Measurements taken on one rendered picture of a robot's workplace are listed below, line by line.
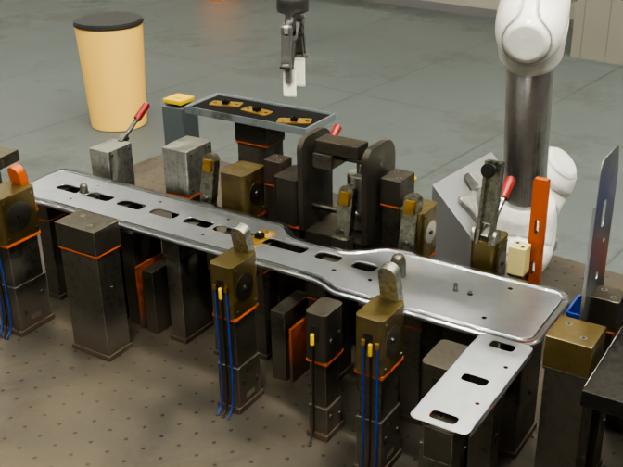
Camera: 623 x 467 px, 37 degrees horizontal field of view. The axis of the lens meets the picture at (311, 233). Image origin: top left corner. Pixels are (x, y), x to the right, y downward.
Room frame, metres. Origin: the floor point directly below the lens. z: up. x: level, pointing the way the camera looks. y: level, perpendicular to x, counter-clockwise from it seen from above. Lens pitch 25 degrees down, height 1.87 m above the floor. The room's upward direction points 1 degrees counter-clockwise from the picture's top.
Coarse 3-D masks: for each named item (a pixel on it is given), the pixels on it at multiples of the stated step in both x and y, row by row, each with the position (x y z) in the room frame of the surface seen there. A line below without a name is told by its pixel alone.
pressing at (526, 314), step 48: (48, 192) 2.13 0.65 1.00; (96, 192) 2.12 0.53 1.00; (144, 192) 2.12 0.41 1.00; (192, 240) 1.84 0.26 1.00; (288, 240) 1.83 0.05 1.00; (336, 288) 1.61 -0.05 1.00; (432, 288) 1.60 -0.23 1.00; (480, 288) 1.59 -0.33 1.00; (528, 288) 1.59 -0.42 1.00; (528, 336) 1.41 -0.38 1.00
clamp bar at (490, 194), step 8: (488, 160) 1.73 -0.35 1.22; (496, 160) 1.73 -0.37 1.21; (488, 168) 1.69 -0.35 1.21; (496, 168) 1.72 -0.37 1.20; (488, 176) 1.69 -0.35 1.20; (496, 176) 1.71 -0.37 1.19; (488, 184) 1.72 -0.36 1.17; (496, 184) 1.70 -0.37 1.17; (488, 192) 1.72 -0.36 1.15; (496, 192) 1.70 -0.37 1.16; (480, 200) 1.71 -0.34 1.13; (488, 200) 1.72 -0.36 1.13; (496, 200) 1.70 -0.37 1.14; (480, 208) 1.71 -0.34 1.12; (488, 208) 1.71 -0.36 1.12; (496, 208) 1.70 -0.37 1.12; (480, 216) 1.71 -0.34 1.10; (488, 216) 1.71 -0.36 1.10; (496, 216) 1.70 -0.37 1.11; (480, 224) 1.71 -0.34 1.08; (496, 224) 1.70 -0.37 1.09; (480, 232) 1.71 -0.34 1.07
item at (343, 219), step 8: (352, 184) 1.89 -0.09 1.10; (344, 192) 1.87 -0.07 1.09; (352, 192) 1.87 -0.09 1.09; (344, 200) 1.87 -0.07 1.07; (352, 200) 1.87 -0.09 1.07; (344, 208) 1.87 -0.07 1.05; (352, 208) 1.87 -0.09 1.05; (344, 216) 1.87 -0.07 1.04; (352, 216) 1.87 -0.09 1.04; (336, 224) 1.87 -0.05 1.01; (344, 224) 1.86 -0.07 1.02; (352, 224) 1.87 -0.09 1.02; (336, 232) 1.87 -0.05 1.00; (344, 232) 1.86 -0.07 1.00; (352, 232) 1.87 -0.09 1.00
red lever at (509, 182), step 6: (504, 180) 1.80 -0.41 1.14; (510, 180) 1.79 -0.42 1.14; (504, 186) 1.78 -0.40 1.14; (510, 186) 1.78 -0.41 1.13; (504, 192) 1.77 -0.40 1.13; (510, 192) 1.78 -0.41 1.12; (504, 198) 1.76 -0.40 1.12; (498, 216) 1.74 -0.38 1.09; (486, 228) 1.71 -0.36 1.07; (480, 234) 1.71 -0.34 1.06; (486, 234) 1.70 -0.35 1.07
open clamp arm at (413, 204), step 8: (408, 200) 1.81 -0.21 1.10; (416, 200) 1.81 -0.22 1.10; (408, 208) 1.80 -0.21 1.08; (416, 208) 1.80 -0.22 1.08; (408, 216) 1.81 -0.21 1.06; (416, 216) 1.80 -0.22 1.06; (400, 224) 1.81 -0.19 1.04; (408, 224) 1.80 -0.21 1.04; (416, 224) 1.80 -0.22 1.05; (400, 232) 1.81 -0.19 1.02; (408, 232) 1.80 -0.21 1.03; (416, 232) 1.80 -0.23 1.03; (400, 240) 1.80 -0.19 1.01; (408, 240) 1.79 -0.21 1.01; (416, 240) 1.80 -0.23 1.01; (400, 248) 1.80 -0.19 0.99; (408, 248) 1.79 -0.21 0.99
